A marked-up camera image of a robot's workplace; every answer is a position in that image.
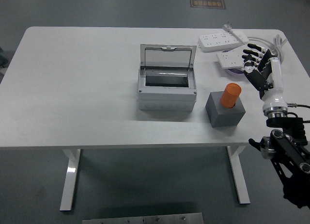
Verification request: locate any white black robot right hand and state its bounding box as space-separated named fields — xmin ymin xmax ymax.
xmin=242 ymin=43 xmax=289 ymax=111

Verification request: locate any orange cylinder battery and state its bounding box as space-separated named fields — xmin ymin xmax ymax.
xmin=219 ymin=82 xmax=242 ymax=109

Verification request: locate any smoky transparent box lid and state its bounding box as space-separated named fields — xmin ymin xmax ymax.
xmin=139 ymin=44 xmax=197 ymax=70

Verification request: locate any white plastic junction box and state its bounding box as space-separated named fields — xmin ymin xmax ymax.
xmin=138 ymin=68 xmax=197 ymax=112

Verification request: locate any purple round dish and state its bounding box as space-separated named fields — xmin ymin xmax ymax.
xmin=222 ymin=49 xmax=246 ymax=77

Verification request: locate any small white power strip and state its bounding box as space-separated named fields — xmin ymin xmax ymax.
xmin=216 ymin=48 xmax=250 ymax=71

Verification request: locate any large white power strip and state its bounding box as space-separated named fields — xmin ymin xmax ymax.
xmin=196 ymin=31 xmax=249 ymax=52

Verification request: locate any grey block with round hole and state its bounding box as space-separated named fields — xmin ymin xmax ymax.
xmin=205 ymin=91 xmax=246 ymax=128

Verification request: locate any white power plug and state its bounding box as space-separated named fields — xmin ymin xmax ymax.
xmin=222 ymin=21 xmax=234 ymax=33

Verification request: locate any brown floor sign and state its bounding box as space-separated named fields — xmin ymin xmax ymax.
xmin=189 ymin=0 xmax=227 ymax=10

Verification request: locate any white table leg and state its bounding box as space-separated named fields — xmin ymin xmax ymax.
xmin=227 ymin=145 xmax=250 ymax=205
xmin=60 ymin=148 xmax=81 ymax=212

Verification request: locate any grey metal plate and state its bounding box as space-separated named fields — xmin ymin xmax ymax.
xmin=82 ymin=212 xmax=204 ymax=224

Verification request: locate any white coiled power cable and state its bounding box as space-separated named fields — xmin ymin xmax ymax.
xmin=247 ymin=34 xmax=289 ymax=62

